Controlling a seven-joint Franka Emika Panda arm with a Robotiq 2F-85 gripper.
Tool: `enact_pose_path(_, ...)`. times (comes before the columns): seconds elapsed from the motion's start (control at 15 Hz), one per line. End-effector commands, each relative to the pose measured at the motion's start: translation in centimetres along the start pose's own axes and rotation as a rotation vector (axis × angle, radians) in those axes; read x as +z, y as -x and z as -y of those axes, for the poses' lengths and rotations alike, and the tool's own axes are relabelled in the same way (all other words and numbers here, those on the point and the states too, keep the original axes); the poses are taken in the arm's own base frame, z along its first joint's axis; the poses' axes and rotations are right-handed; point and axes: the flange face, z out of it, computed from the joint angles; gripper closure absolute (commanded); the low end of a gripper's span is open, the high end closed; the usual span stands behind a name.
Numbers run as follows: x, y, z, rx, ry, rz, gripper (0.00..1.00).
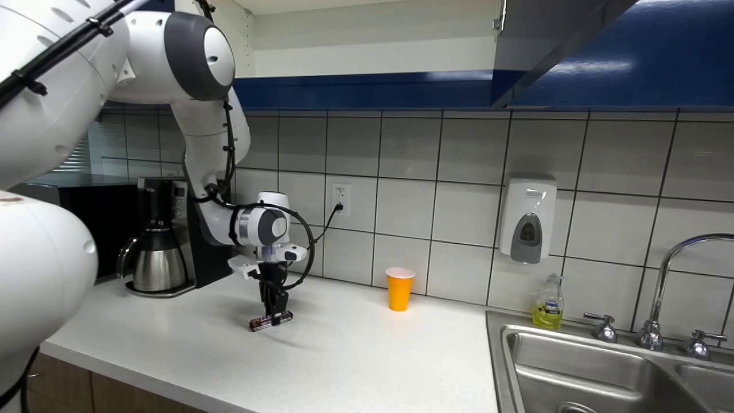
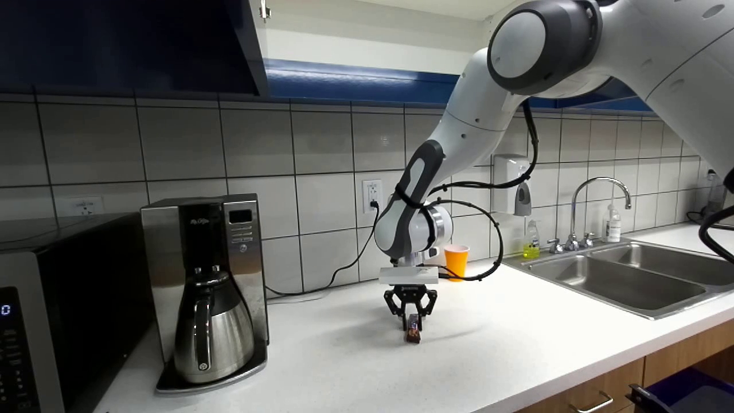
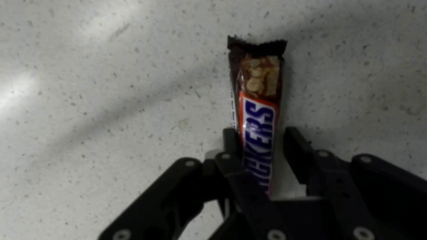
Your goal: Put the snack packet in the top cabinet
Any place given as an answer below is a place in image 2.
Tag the blue black chair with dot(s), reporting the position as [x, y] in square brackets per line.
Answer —
[680, 393]

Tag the steel coffee carafe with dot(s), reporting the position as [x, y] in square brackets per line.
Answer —
[214, 336]

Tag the chrome gooseneck faucet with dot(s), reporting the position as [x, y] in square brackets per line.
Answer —
[581, 190]

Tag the white wall power outlet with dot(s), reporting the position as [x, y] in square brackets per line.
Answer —
[373, 190]

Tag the white interior wall cabinet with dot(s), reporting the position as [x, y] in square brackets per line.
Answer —
[351, 45]

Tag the black microwave oven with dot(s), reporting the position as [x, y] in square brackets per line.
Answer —
[77, 322]

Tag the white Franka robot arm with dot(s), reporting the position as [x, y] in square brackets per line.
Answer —
[473, 129]

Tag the orange plastic cup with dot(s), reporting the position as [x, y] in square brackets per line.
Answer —
[457, 263]

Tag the white wall soap dispenser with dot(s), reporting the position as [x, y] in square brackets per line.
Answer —
[505, 180]

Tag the Snickers snack bar packet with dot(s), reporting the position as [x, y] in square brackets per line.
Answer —
[413, 329]

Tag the stainless steel sink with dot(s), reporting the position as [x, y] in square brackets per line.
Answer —
[611, 277]

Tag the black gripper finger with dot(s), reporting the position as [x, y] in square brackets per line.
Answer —
[427, 306]
[392, 304]

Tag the blue closed wall cabinet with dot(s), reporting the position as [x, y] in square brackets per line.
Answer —
[115, 45]

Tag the dark countertop appliance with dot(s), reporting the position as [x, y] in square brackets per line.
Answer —
[708, 202]

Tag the steel black coffee maker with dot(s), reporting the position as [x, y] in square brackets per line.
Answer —
[244, 252]

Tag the small white pump bottle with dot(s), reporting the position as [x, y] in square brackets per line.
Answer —
[614, 228]

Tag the wooden base cabinet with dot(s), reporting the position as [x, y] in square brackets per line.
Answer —
[672, 356]

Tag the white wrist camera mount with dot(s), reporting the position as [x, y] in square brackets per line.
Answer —
[411, 275]

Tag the yellow dish soap bottle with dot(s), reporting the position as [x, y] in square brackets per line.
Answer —
[531, 245]

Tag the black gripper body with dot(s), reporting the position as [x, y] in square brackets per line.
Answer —
[411, 293]

